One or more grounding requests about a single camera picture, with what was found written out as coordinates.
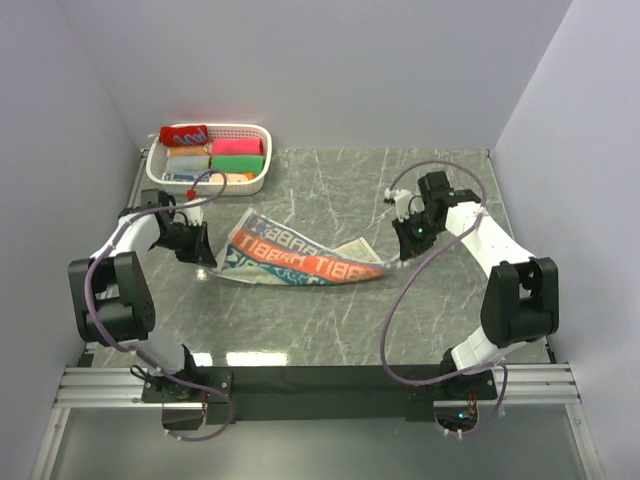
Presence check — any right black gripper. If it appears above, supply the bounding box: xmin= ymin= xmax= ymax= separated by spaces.
xmin=393 ymin=210 xmax=444 ymax=262

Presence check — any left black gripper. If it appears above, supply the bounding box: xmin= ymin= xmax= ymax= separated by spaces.
xmin=155 ymin=220 xmax=217 ymax=267

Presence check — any white printed towel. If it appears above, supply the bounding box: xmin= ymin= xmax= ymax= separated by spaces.
xmin=214 ymin=208 xmax=399 ymax=286

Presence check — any red blue cat towel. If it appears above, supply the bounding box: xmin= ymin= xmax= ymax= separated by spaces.
xmin=159 ymin=125 xmax=209 ymax=148

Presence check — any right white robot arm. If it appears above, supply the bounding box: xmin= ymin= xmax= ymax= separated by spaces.
xmin=385 ymin=171 xmax=559 ymax=399

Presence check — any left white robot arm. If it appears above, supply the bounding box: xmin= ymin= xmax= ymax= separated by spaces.
xmin=68 ymin=189 xmax=217 ymax=402

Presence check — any blue patterned rolled towel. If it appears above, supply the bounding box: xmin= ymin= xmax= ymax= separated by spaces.
xmin=162 ymin=171 xmax=211 ymax=183

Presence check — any peach rolled towel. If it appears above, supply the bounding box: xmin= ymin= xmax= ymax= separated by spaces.
xmin=208 ymin=173 xmax=254 ymax=184

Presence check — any grey rolled towel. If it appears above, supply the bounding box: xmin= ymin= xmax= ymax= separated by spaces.
xmin=165 ymin=156 xmax=210 ymax=173

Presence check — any white plastic basket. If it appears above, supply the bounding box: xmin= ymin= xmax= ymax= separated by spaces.
xmin=146 ymin=122 xmax=273 ymax=196

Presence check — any orange rolled towel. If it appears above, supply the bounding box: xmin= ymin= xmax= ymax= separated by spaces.
xmin=167 ymin=144 xmax=211 ymax=158

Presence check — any green rolled towel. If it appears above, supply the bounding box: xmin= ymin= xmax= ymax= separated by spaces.
xmin=210 ymin=155 xmax=265 ymax=176

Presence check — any pink rolled towel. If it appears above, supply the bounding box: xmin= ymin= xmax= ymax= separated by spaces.
xmin=211 ymin=137 xmax=264 ymax=156

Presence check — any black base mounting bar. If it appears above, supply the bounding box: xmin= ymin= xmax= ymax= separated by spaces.
xmin=142 ymin=365 xmax=498 ymax=425

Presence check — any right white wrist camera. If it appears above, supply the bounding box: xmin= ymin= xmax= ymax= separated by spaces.
xmin=384 ymin=188 xmax=414 ymax=222

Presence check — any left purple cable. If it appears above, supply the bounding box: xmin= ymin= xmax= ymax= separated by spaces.
xmin=84 ymin=168 xmax=236 ymax=444

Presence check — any aluminium front rail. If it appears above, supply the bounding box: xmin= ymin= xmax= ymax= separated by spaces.
xmin=54 ymin=364 xmax=581 ymax=409

